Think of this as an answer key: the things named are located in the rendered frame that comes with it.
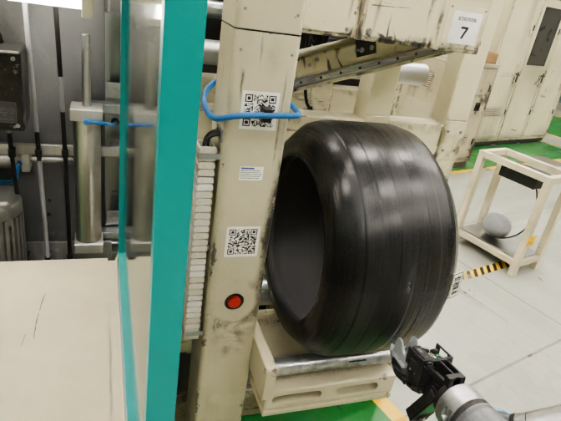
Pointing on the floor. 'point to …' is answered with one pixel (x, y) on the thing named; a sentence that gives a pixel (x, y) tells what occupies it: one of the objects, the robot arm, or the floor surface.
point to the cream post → (241, 198)
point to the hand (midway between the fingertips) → (395, 349)
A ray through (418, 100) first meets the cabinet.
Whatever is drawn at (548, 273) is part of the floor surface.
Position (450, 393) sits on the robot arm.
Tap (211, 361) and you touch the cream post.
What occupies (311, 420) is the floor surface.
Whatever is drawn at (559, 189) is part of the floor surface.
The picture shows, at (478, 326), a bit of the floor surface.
